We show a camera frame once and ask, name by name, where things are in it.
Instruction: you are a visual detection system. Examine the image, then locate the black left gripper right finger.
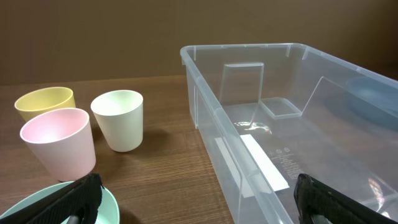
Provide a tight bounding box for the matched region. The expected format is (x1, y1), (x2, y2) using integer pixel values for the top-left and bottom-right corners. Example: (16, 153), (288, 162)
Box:
(294, 174), (397, 224)

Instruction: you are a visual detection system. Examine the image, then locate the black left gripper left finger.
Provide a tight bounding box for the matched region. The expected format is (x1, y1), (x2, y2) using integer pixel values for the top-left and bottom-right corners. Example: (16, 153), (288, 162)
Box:
(1, 174), (103, 224)

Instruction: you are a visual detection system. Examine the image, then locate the mint green bowl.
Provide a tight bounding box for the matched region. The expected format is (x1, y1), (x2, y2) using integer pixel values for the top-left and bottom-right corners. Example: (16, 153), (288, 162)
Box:
(1, 181), (120, 224)

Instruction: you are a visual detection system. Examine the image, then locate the pink plastic cup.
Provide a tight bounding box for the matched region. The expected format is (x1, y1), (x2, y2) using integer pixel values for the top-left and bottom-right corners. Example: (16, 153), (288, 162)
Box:
(20, 108), (96, 182)

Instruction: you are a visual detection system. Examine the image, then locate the cream plastic cup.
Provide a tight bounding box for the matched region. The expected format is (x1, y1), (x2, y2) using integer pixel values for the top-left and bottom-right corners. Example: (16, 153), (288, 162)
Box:
(90, 90), (144, 152)

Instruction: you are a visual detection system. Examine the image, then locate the yellow plastic cup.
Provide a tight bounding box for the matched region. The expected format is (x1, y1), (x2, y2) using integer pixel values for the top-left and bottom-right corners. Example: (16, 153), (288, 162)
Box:
(14, 86), (76, 121)

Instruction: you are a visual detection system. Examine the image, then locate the dark blue bowl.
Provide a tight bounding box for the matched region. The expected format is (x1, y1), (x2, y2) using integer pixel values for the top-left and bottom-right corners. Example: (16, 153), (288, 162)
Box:
(345, 77), (397, 131)

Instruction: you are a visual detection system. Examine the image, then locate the clear plastic storage container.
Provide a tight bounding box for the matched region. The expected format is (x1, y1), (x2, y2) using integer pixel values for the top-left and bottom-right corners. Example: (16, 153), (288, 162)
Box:
(180, 43), (397, 223)

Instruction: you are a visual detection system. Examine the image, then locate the white label sticker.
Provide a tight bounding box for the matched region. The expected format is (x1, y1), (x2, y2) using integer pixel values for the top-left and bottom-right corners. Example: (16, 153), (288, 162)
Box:
(240, 134), (289, 191)

